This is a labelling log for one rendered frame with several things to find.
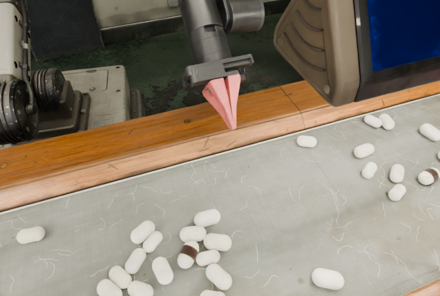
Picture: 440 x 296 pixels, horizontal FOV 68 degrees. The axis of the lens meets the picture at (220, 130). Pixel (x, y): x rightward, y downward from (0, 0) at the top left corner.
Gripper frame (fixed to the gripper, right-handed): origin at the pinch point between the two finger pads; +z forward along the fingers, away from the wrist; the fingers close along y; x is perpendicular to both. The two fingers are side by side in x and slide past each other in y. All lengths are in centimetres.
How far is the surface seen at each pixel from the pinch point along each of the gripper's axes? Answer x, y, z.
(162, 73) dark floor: 155, 12, -58
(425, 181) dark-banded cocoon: -3.7, 26.6, 16.4
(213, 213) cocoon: -0.7, -6.4, 11.5
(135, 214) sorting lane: 4.2, -16.8, 9.0
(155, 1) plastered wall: 168, 22, -112
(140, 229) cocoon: 0.0, -16.5, 10.8
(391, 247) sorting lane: -6.8, 15.0, 22.4
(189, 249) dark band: -3.3, -11.1, 14.7
